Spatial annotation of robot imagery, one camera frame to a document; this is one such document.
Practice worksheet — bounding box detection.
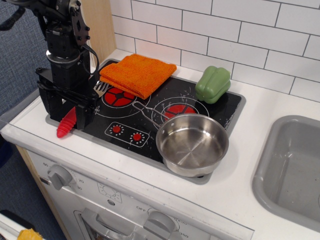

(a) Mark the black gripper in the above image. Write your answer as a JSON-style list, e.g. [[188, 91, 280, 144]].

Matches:
[[35, 55, 98, 131]]

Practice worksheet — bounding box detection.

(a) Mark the green toy bell pepper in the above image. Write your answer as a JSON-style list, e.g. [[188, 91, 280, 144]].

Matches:
[[195, 66, 231, 104]]

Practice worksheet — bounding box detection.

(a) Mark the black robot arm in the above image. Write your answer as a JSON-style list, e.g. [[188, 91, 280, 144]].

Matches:
[[0, 0, 98, 130]]

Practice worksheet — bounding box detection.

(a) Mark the orange folded cloth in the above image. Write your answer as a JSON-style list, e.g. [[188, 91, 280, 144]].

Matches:
[[99, 54, 177, 100]]

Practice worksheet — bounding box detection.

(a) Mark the stainless steel pot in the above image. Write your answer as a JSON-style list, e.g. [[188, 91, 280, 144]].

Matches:
[[132, 101, 229, 178]]

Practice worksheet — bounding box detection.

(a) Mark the black toy stovetop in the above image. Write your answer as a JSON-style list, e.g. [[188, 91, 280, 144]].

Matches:
[[45, 58, 247, 185]]

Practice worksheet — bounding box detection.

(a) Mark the grey left oven knob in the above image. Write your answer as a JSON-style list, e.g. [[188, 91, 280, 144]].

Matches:
[[47, 164, 73, 191]]

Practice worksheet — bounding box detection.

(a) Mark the grey oven knob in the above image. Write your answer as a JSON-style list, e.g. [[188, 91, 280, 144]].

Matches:
[[143, 211, 176, 237], [47, 164, 73, 191]]

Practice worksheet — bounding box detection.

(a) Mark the light wooden side panel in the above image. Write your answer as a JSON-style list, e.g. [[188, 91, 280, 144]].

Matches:
[[81, 0, 117, 66]]

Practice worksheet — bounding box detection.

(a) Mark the white toy oven front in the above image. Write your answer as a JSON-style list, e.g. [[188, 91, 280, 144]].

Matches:
[[29, 152, 254, 240]]

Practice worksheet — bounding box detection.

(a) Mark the yellow object at corner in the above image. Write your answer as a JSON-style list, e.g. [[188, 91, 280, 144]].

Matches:
[[17, 228, 43, 240]]

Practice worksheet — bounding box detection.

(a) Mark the grey right oven knob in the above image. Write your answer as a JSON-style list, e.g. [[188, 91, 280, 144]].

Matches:
[[143, 211, 176, 237]]

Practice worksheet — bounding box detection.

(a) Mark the grey toy sink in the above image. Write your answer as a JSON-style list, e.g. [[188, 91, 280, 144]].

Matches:
[[252, 115, 320, 232]]

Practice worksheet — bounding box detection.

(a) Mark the red handled metal fork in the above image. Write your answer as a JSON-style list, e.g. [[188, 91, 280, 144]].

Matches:
[[56, 80, 109, 139]]

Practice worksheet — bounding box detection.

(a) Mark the black cable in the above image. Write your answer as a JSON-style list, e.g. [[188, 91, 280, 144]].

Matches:
[[81, 43, 101, 76]]

